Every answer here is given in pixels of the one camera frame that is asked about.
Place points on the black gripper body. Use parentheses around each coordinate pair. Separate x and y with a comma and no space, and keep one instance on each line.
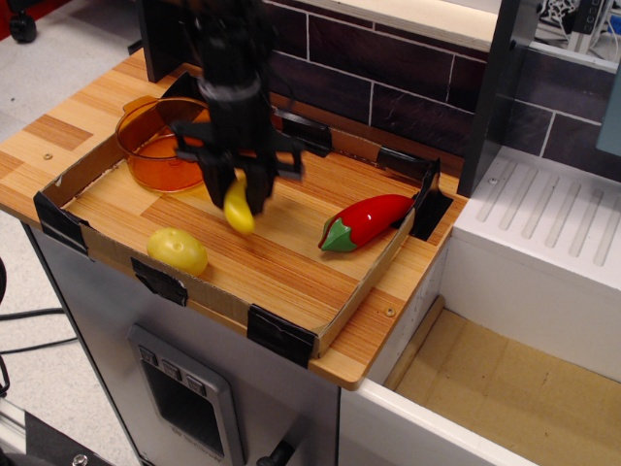
(238,134)

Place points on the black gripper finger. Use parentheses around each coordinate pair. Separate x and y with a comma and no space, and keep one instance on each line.
(259,185)
(218,176)

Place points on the yellow toy banana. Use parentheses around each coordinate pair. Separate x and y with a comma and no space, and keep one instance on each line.
(236,209)

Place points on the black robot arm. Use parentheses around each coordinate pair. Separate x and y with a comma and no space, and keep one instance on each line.
(234,41)

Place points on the orange transparent plastic pot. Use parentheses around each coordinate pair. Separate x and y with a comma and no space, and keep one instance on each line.
(145,136)

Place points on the cardboard fence with black tape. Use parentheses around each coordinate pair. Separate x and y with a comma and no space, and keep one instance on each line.
(275,284)

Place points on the yellow toy potato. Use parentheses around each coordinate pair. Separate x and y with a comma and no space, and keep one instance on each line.
(178,249)

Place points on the red toy chili pepper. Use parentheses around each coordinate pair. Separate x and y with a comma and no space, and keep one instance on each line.
(358,224)

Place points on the black caster wheel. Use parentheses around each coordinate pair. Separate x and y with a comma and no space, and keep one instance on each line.
(23,28)

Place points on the grey toy oven front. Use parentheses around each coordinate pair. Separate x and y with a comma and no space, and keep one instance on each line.
(191,398)

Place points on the white toy sink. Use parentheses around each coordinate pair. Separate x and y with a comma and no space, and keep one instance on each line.
(510,351)

